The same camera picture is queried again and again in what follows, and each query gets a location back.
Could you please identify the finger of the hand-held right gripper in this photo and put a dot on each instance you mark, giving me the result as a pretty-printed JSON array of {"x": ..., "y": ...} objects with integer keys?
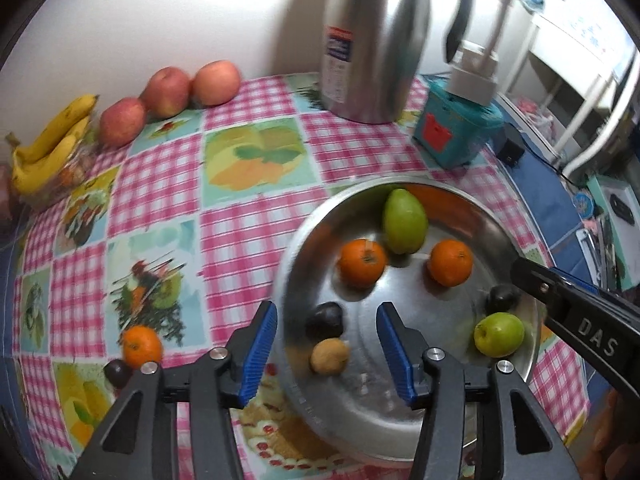
[{"x": 532, "y": 277}]

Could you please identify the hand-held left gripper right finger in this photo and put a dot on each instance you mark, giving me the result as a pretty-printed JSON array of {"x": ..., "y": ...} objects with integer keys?
[{"x": 397, "y": 355}]

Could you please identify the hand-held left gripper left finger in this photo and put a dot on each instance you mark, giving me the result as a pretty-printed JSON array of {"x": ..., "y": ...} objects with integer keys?
[{"x": 257, "y": 355}]

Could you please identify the dark purple plum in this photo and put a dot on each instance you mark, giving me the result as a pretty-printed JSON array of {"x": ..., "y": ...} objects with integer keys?
[
  {"x": 117, "y": 372},
  {"x": 502, "y": 300},
  {"x": 325, "y": 321}
]

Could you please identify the round steel basin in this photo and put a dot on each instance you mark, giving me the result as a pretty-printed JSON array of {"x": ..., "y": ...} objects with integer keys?
[{"x": 445, "y": 320}]

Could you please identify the green apple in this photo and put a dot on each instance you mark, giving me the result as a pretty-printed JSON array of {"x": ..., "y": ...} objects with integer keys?
[{"x": 499, "y": 335}]

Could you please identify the person's right hand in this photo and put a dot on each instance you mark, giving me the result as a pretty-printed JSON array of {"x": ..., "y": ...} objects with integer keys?
[{"x": 617, "y": 435}]

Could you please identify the small brown round fruit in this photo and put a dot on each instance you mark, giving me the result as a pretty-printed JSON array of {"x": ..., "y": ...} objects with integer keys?
[{"x": 328, "y": 356}]

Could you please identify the round blue badge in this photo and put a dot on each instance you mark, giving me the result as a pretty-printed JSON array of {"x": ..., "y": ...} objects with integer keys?
[{"x": 583, "y": 204}]

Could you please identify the small orange tangerine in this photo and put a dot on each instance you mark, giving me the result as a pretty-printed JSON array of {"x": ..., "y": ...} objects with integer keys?
[{"x": 142, "y": 346}]

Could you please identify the black power adapter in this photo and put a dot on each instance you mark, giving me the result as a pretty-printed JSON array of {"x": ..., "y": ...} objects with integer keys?
[{"x": 511, "y": 147}]

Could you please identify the green pear-shaped fruit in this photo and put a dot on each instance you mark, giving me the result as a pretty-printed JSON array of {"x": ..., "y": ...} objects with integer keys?
[{"x": 405, "y": 220}]

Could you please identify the pink plastic bag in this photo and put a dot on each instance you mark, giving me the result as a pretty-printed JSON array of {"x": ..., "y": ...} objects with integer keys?
[{"x": 535, "y": 115}]

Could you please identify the white curved chair back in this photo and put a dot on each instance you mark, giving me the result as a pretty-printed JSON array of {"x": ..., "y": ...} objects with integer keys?
[{"x": 605, "y": 130}]

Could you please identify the teal plastic box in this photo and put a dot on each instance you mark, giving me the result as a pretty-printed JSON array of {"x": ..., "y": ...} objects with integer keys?
[{"x": 457, "y": 130}]

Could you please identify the pink checked fruit tablecloth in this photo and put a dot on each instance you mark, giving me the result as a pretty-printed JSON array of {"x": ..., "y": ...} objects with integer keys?
[{"x": 165, "y": 200}]

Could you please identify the white printed paper sheet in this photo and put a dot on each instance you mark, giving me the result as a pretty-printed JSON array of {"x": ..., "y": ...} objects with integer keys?
[{"x": 592, "y": 30}]

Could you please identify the red apple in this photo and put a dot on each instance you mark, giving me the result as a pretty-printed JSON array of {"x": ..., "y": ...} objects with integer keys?
[
  {"x": 166, "y": 92},
  {"x": 216, "y": 82},
  {"x": 122, "y": 122}
]

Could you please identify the steel thermos jug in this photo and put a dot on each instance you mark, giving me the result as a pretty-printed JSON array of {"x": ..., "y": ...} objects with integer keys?
[{"x": 375, "y": 45}]

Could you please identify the yellow banana bunch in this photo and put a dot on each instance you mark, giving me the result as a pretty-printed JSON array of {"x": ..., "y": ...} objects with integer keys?
[{"x": 47, "y": 152}]

